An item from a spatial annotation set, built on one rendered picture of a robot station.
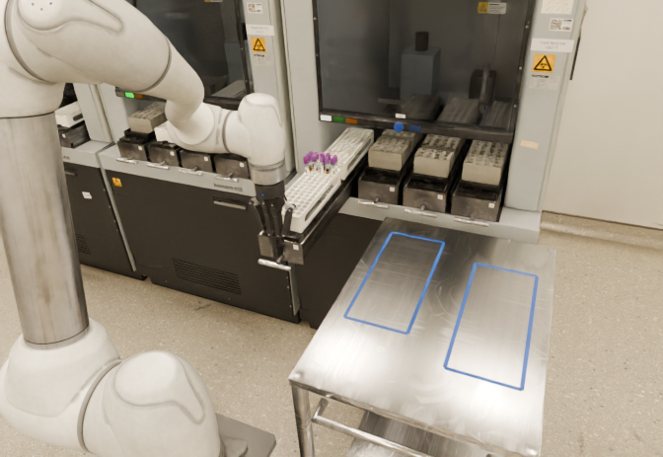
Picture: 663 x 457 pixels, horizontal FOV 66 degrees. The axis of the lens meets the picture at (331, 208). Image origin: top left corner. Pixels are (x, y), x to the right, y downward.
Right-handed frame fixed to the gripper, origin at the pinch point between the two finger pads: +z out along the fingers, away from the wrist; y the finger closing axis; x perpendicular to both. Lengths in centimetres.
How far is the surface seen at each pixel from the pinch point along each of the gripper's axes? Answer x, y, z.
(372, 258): -0.5, -27.0, -2.1
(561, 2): -48, -60, -55
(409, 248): -7.6, -34.6, -2.2
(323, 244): -39.6, 5.5, 28.1
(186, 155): -39, 59, 0
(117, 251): -40, 112, 58
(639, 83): -159, -97, -2
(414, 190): -39.5, -27.4, -0.2
